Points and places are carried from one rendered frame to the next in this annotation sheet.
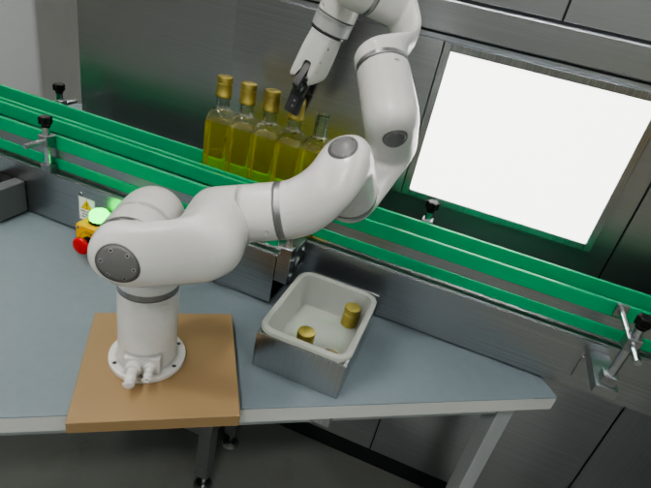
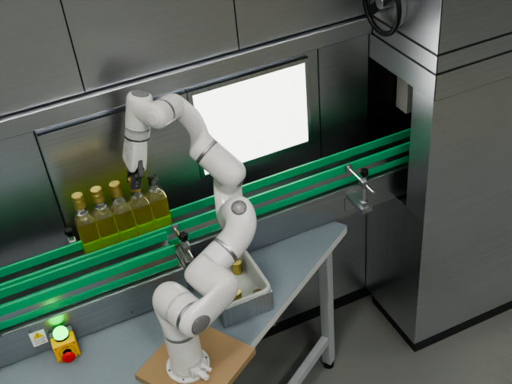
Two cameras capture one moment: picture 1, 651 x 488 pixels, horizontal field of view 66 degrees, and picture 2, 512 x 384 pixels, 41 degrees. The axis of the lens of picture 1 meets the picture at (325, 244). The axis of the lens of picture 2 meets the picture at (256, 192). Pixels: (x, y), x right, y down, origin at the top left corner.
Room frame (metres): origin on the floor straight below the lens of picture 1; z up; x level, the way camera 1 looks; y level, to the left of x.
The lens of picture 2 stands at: (-0.58, 0.79, 2.36)
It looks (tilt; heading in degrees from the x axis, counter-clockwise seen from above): 37 degrees down; 326
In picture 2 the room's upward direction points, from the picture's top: 6 degrees counter-clockwise
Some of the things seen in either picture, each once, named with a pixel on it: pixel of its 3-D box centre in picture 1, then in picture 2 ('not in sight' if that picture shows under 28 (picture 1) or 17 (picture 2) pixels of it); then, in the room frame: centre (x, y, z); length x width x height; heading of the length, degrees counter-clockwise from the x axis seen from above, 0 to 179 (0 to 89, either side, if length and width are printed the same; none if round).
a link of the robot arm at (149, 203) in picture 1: (146, 244); (177, 312); (0.62, 0.26, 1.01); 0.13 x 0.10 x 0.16; 4
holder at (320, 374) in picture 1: (322, 323); (231, 282); (0.81, -0.03, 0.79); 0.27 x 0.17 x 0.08; 166
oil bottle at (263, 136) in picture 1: (263, 167); (126, 227); (1.06, 0.18, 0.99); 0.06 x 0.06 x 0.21; 76
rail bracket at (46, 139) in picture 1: (39, 147); not in sight; (1.00, 0.66, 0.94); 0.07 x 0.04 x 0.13; 166
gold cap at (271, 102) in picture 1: (271, 100); (116, 189); (1.06, 0.18, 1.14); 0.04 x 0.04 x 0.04
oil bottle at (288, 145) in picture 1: (286, 175); (143, 222); (1.04, 0.12, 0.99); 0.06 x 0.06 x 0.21; 76
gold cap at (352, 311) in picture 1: (351, 315); (237, 266); (0.85, -0.08, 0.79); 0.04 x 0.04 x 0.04
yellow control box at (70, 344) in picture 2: (99, 236); (65, 344); (0.94, 0.50, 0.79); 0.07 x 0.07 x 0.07; 76
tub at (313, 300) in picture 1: (319, 327); (234, 285); (0.78, -0.02, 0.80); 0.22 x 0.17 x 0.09; 167
